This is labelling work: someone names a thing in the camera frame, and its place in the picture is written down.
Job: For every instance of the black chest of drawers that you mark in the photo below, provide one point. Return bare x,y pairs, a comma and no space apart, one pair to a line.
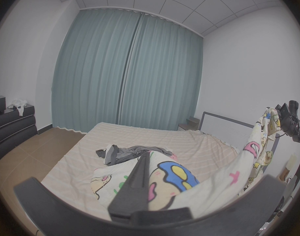
15,131

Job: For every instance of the white printed pyjama top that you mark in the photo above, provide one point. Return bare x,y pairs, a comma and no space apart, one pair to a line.
213,188

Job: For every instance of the bed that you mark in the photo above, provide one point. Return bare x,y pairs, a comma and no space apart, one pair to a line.
145,136

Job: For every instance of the white garment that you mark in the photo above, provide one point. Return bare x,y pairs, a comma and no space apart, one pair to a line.
18,104

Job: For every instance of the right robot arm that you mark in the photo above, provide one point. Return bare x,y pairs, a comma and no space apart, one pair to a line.
293,107

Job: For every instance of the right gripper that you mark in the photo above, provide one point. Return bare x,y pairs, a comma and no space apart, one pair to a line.
286,122

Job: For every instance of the blue-green curtain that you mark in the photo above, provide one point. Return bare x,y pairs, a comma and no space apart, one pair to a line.
164,77
91,70

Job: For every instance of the pile of clothes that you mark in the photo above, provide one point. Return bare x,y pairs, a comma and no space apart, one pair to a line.
135,152

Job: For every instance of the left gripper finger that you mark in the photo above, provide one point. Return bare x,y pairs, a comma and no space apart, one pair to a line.
136,185

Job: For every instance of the grey bedside table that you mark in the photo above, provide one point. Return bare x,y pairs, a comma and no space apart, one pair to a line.
188,124

